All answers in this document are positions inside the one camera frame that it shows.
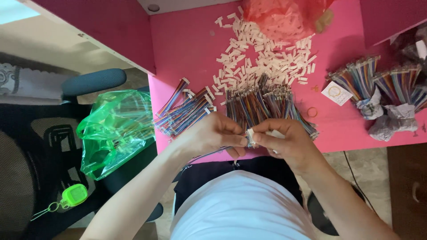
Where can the person's left hand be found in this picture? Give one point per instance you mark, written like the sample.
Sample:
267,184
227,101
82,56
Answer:
210,131

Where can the person's right hand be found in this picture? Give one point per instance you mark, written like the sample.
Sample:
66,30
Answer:
290,143

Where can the small white plastic connector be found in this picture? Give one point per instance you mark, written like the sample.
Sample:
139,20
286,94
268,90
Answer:
251,135

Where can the yellow rubber band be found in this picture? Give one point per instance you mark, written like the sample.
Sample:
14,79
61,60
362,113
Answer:
312,112
334,91

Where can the person's black shorts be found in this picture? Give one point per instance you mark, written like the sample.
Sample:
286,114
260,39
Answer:
233,176

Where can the white paper slip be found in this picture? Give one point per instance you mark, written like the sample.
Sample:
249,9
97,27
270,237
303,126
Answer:
336,93

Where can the person's black shoe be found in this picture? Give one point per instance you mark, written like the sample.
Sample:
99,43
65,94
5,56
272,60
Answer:
322,213

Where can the person's white shirt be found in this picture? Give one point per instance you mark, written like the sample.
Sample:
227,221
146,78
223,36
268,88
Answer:
240,208

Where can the heap of white plastic connectors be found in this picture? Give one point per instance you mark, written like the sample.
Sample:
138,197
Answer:
263,53

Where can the green plastic bag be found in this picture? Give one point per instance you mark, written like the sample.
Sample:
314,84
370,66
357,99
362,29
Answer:
115,131

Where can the red plastic bag of connectors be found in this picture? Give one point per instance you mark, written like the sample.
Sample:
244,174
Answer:
287,16

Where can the dark brown wooden cabinet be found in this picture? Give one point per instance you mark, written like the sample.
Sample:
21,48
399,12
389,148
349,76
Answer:
408,190

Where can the green plastic key fob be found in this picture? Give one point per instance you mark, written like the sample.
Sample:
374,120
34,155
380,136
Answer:
71,196

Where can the clear plastic bag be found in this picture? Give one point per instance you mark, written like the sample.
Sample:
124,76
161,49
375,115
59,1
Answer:
413,43

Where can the black mesh office chair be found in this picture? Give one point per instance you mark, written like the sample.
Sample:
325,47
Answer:
50,150

